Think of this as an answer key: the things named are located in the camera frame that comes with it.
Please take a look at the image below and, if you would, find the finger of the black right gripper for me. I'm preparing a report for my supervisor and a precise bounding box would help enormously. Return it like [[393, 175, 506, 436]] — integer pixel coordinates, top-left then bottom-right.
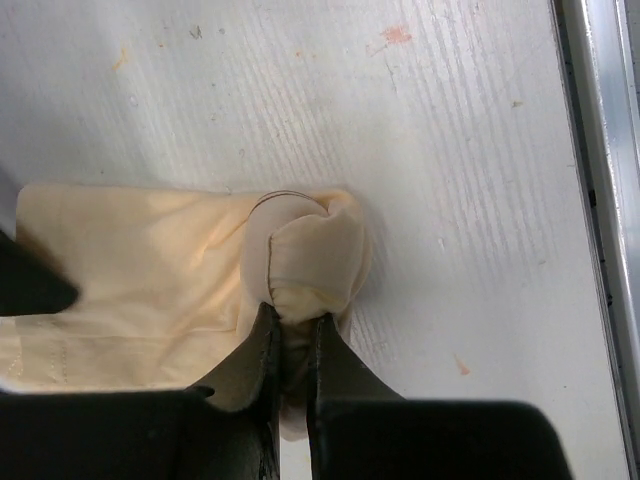
[[0, 232, 80, 316]]

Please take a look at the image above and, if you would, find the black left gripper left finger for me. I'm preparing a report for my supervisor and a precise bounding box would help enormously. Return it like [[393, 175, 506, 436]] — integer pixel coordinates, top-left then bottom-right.
[[1, 304, 280, 479]]

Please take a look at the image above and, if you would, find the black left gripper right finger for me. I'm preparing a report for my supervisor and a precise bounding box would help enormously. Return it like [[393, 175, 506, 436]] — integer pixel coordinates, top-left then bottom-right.
[[307, 315, 570, 479]]

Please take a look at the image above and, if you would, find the beige underwear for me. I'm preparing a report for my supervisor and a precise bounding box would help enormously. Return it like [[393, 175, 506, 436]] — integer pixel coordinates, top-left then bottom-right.
[[1, 184, 372, 441]]

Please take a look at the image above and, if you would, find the aluminium table frame rail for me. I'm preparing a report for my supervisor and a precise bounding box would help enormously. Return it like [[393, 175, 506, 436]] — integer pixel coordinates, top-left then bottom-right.
[[552, 1, 639, 479]]

